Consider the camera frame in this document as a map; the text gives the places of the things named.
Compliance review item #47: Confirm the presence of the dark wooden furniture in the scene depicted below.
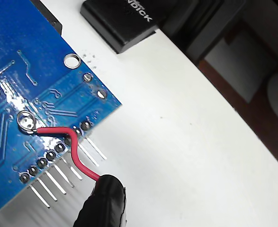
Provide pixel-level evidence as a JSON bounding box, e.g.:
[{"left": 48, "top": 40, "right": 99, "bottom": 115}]
[{"left": 160, "top": 0, "right": 278, "bottom": 177}]

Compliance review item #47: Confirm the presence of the black box with white lettering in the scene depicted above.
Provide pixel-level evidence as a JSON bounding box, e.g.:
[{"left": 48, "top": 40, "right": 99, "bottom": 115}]
[{"left": 80, "top": 0, "right": 179, "bottom": 54}]

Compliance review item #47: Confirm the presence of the red wire with metal loop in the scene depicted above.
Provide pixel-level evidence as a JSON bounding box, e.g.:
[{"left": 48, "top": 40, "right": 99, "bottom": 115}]
[{"left": 16, "top": 110, "right": 101, "bottom": 183}]

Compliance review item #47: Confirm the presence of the blue circuit board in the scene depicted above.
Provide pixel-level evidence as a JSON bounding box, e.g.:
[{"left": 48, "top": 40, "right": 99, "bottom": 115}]
[{"left": 0, "top": 0, "right": 123, "bottom": 219}]

